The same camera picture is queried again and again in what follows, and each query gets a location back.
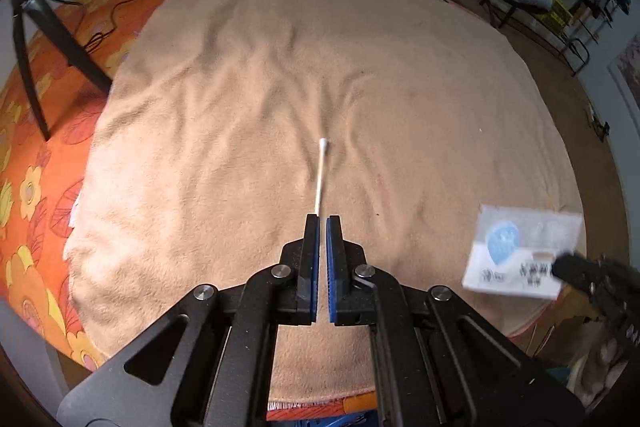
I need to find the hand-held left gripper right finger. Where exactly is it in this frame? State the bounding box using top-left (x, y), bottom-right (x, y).
top-left (326, 215), bottom-right (586, 427)

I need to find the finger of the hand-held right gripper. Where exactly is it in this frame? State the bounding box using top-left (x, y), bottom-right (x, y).
top-left (550, 252), bottom-right (640, 358)

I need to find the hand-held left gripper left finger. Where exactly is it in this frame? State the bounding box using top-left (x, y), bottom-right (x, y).
top-left (56, 213), bottom-right (321, 427)

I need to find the white cotton swab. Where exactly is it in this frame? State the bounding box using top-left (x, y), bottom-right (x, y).
top-left (313, 138), bottom-right (329, 215)

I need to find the white box with blue print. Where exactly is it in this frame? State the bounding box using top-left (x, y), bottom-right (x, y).
top-left (461, 203), bottom-right (585, 299)

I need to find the small black object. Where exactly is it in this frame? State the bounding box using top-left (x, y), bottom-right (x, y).
top-left (585, 104), bottom-right (611, 140)

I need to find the beige fleece blanket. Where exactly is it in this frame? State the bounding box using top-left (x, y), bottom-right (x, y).
top-left (62, 0), bottom-right (586, 410)

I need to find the yellow black bag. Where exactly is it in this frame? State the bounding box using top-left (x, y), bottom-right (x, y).
top-left (542, 0), bottom-right (576, 30)

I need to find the orange floral bedsheet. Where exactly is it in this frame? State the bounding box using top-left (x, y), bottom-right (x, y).
top-left (0, 0), bottom-right (426, 423)

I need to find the black tripod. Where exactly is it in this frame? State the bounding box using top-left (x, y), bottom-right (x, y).
top-left (0, 0), bottom-right (113, 142)

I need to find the black cable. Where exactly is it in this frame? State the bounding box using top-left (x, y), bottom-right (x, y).
top-left (45, 0), bottom-right (173, 55)

